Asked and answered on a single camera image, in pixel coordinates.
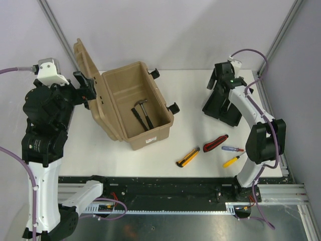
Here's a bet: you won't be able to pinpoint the left aluminium corner post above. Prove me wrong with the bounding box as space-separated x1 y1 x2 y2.
36 0 80 71

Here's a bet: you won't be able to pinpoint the black tool box tray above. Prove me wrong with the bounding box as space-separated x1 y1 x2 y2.
202 84 242 127

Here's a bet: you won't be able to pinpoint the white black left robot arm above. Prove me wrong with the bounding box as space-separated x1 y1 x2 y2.
22 71 111 240

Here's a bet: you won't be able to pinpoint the steel claw hammer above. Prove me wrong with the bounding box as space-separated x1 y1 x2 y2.
134 99 154 129

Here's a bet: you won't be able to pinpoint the red black pliers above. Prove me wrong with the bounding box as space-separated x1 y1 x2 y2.
203 134 229 153

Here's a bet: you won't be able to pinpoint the grey slotted cable duct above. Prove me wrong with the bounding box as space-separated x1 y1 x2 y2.
82 202 251 215

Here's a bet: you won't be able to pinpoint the yellow handle screwdriver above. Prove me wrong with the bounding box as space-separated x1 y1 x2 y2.
223 152 246 168

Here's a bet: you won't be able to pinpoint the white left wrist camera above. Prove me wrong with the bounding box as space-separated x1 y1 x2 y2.
31 58 70 88

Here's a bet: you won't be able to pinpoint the tan plastic tool box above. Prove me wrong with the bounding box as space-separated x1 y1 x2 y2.
73 39 180 150

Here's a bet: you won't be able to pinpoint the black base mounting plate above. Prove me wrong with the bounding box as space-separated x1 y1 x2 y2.
60 176 262 204

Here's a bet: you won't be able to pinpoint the blue handle screwdriver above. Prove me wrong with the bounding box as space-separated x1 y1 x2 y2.
221 146 245 152

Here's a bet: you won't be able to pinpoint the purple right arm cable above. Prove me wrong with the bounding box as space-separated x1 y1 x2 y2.
230 49 281 230

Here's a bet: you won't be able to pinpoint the yellow black utility knife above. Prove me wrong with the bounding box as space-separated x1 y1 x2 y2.
176 147 200 168

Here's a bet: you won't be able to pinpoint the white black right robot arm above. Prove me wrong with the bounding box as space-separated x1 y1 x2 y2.
202 61 286 201

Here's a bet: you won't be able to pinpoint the right aluminium corner post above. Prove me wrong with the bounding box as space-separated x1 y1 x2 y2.
257 0 305 76

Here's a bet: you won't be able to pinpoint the black rubber mallet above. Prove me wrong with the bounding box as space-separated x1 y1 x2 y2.
131 107 148 132

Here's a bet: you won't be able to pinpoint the aluminium corner post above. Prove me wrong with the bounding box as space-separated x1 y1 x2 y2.
36 0 80 71
257 0 305 76

